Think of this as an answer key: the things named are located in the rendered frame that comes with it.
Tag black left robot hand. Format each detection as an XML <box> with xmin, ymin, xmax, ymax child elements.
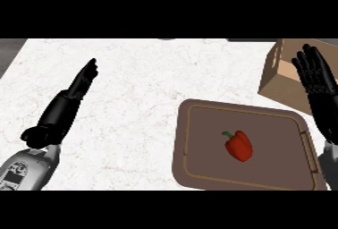
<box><xmin>19</xmin><ymin>57</ymin><xmax>98</xmax><ymax>150</ymax></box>

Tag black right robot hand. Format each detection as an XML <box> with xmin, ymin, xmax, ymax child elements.
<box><xmin>290</xmin><ymin>43</ymin><xmax>338</xmax><ymax>145</ymax></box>

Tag open cardboard box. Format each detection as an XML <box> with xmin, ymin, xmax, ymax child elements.
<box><xmin>256</xmin><ymin>38</ymin><xmax>338</xmax><ymax>116</ymax></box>

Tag brown tray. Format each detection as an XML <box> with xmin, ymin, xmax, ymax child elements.
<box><xmin>169</xmin><ymin>98</ymin><xmax>328</xmax><ymax>191</ymax></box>

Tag red bell pepper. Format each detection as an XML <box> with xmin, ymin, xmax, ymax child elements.
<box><xmin>219</xmin><ymin>130</ymin><xmax>255</xmax><ymax>163</ymax></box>

